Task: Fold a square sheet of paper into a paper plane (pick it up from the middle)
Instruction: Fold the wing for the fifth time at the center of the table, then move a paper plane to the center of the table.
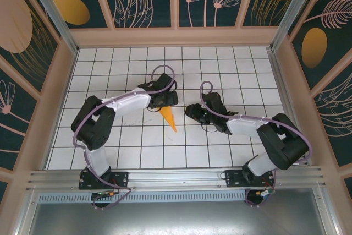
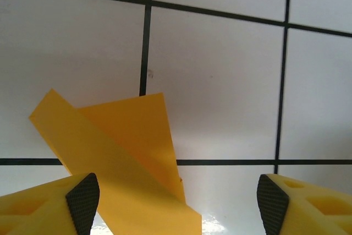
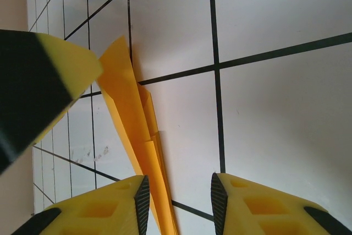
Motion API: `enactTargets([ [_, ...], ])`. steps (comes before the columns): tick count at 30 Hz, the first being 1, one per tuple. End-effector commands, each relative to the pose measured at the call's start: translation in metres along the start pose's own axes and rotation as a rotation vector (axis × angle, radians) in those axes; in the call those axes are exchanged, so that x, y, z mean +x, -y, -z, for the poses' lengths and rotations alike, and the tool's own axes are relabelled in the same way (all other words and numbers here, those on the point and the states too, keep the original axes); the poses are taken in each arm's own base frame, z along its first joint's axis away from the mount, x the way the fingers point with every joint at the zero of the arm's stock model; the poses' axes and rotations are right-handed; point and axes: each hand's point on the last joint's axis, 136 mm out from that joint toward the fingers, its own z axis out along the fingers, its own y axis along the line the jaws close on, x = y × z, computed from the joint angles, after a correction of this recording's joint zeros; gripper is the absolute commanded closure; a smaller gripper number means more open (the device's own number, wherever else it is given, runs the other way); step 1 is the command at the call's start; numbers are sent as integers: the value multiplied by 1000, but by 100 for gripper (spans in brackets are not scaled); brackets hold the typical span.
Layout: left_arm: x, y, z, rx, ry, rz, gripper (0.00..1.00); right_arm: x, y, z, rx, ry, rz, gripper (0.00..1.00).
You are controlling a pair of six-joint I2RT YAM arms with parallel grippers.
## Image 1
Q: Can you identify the orange cloth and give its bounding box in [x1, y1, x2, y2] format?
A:
[159, 105, 179, 133]

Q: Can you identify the grey metal sheet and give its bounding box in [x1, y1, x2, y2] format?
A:
[27, 201, 331, 235]

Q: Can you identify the right base circuit board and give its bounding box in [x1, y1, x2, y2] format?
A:
[258, 189, 276, 200]

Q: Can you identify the base circuit board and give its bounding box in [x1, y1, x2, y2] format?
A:
[258, 189, 276, 200]
[90, 190, 116, 201]

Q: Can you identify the left base circuit board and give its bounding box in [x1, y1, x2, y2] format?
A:
[90, 190, 116, 201]

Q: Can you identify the long aluminium mounting rail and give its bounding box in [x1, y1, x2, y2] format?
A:
[26, 166, 327, 193]

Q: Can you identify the aluminium side rail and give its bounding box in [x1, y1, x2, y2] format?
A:
[266, 47, 316, 168]

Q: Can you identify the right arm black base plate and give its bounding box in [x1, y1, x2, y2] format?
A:
[224, 169, 276, 189]

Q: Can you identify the slotted grey cable duct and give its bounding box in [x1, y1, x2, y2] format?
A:
[37, 192, 248, 204]

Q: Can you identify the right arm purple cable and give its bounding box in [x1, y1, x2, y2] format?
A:
[199, 80, 314, 208]

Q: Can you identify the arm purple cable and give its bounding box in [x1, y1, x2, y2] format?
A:
[71, 64, 177, 210]
[199, 80, 314, 208]

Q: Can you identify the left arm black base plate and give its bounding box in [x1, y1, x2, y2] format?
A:
[78, 168, 130, 190]

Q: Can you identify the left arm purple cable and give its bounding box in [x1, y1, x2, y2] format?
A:
[71, 64, 177, 210]

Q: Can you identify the left aluminium corner post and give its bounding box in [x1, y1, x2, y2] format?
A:
[21, 0, 80, 56]

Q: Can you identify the aluminium corner post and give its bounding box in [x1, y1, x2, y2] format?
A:
[21, 0, 80, 56]
[269, 0, 331, 53]

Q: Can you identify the right aluminium corner post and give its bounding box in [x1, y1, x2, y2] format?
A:
[269, 0, 331, 53]

